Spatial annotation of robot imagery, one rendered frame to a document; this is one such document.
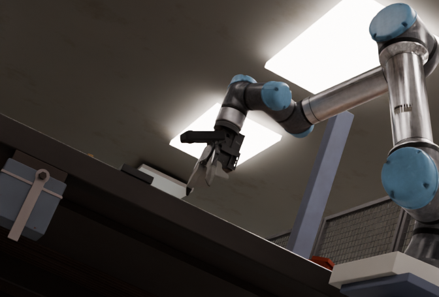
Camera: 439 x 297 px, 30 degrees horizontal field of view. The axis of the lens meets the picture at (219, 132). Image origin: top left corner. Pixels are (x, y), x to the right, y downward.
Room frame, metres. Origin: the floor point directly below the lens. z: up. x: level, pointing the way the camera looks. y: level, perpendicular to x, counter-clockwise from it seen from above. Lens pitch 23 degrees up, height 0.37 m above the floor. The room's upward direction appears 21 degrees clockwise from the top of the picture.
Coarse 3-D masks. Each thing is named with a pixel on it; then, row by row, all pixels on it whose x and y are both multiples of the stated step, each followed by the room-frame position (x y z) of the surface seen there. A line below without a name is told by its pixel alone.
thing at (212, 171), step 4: (208, 160) 1.96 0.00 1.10; (208, 164) 1.95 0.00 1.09; (220, 164) 1.96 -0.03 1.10; (208, 168) 1.94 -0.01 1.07; (212, 168) 1.93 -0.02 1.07; (216, 168) 1.95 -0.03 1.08; (220, 168) 1.95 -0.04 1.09; (208, 172) 1.93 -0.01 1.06; (212, 172) 1.93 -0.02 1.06; (216, 172) 1.94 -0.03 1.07; (220, 172) 1.95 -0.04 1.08; (224, 172) 1.95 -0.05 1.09; (208, 176) 1.93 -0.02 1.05; (212, 176) 1.93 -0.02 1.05; (216, 176) 1.94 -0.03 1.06; (220, 176) 1.94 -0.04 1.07; (224, 176) 1.95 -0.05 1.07; (228, 176) 1.95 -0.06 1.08; (208, 180) 1.93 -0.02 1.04; (208, 184) 1.92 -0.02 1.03
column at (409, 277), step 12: (396, 276) 1.55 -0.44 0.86; (408, 276) 1.51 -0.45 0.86; (348, 288) 1.73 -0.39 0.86; (360, 288) 1.68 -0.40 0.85; (372, 288) 1.64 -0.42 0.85; (384, 288) 1.61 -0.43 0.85; (396, 288) 1.58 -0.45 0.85; (408, 288) 1.55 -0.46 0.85; (420, 288) 1.52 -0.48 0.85; (432, 288) 1.52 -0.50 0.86
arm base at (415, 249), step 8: (416, 232) 1.66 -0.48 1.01; (424, 232) 1.63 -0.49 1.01; (432, 232) 1.62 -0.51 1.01; (416, 240) 1.65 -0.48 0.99; (424, 240) 1.63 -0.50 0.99; (432, 240) 1.62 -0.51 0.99; (408, 248) 1.66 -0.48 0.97; (416, 248) 1.63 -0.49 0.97; (424, 248) 1.62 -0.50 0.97; (432, 248) 1.62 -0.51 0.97; (416, 256) 1.62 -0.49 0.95; (424, 256) 1.61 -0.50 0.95; (432, 256) 1.62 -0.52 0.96; (432, 264) 1.60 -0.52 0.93
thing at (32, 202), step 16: (16, 160) 1.66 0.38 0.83; (32, 160) 1.67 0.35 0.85; (0, 176) 1.64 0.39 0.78; (16, 176) 1.65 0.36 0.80; (32, 176) 1.66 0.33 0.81; (48, 176) 1.66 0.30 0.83; (64, 176) 1.69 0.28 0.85; (0, 192) 1.64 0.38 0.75; (16, 192) 1.65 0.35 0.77; (32, 192) 1.65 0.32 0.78; (48, 192) 1.66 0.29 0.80; (0, 208) 1.65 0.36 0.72; (16, 208) 1.66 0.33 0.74; (32, 208) 1.66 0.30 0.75; (48, 208) 1.67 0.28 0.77; (0, 224) 1.73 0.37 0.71; (16, 224) 1.65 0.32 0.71; (32, 224) 1.67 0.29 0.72; (48, 224) 1.68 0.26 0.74; (16, 240) 1.66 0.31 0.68
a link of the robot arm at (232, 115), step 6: (222, 108) 1.98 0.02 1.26; (228, 108) 1.97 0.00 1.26; (234, 108) 1.97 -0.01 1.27; (222, 114) 1.97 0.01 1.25; (228, 114) 1.97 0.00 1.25; (234, 114) 1.97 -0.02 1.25; (240, 114) 1.97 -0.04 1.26; (216, 120) 1.99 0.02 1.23; (222, 120) 1.98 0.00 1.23; (228, 120) 1.97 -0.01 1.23; (234, 120) 1.97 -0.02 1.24; (240, 120) 1.98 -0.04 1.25; (240, 126) 1.98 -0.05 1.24
